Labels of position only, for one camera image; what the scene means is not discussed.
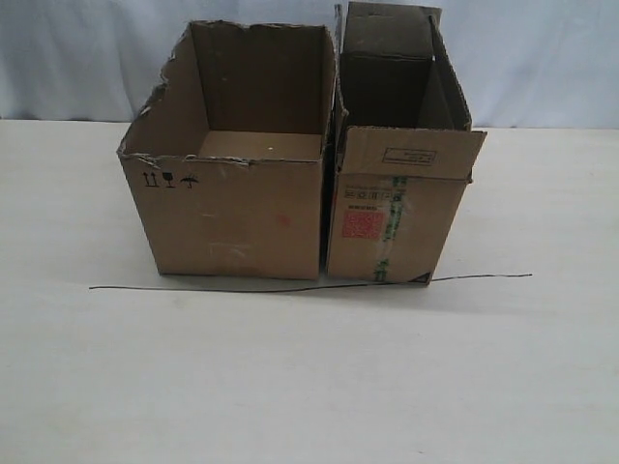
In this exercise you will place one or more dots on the torn cardboard box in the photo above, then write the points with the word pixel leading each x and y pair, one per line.
pixel 225 160

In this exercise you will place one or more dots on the tall taped cardboard box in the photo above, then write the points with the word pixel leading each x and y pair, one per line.
pixel 405 145

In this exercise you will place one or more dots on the thin black line marker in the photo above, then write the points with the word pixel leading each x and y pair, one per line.
pixel 242 289

